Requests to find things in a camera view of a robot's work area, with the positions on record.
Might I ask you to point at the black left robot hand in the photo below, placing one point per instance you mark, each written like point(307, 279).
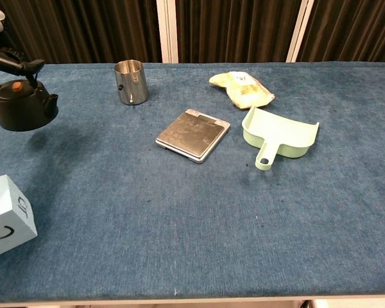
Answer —
point(11, 63)

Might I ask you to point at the black cast iron teapot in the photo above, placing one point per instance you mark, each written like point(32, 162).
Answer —
point(22, 112)

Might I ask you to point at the dark brown curtain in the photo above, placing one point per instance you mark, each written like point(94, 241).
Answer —
point(353, 29)
point(83, 29)
point(234, 29)

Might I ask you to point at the stainless steel cup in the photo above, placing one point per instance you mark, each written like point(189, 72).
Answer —
point(131, 85)

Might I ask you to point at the light blue numbered foam cube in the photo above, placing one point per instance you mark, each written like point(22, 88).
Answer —
point(3, 211)

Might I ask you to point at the silver flat kitchen scale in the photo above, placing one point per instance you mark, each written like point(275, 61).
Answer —
point(192, 134)

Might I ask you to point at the yellow snack bag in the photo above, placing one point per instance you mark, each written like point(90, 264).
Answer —
point(247, 91)

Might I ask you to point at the blue fabric table cloth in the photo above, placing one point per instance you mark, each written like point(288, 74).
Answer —
point(192, 224)

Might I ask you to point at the light green plastic dustpan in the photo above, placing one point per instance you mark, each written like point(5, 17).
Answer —
point(276, 131)

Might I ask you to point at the white frame post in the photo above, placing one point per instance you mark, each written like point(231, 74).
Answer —
point(300, 32)
point(167, 32)

